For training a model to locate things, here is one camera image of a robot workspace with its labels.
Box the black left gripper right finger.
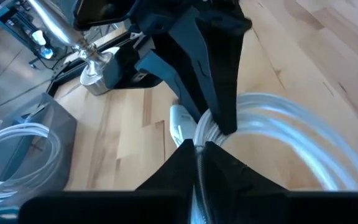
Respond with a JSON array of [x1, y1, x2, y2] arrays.
[[203, 141, 358, 224]]

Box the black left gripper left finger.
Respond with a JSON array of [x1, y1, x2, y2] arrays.
[[17, 139, 196, 224]]

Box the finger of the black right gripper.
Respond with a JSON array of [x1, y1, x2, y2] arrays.
[[134, 30, 218, 124], [168, 6, 254, 136]]

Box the white USB cable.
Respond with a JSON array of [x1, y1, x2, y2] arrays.
[[0, 119, 62, 206], [169, 92, 358, 224]]

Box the chrome lamp with white shade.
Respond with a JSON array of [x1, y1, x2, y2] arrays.
[[26, 0, 115, 96]]

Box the translucent grey plastic bin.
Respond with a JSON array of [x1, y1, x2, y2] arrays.
[[0, 92, 78, 208]]

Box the blue and white bottle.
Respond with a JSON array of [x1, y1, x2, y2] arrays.
[[40, 45, 55, 60]]

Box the white plastic bottle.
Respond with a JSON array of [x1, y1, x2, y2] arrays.
[[31, 30, 47, 47]]

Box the blue metal cart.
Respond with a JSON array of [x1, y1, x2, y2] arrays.
[[0, 0, 48, 68]]

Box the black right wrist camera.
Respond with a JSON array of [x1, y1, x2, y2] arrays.
[[72, 0, 136, 32]]

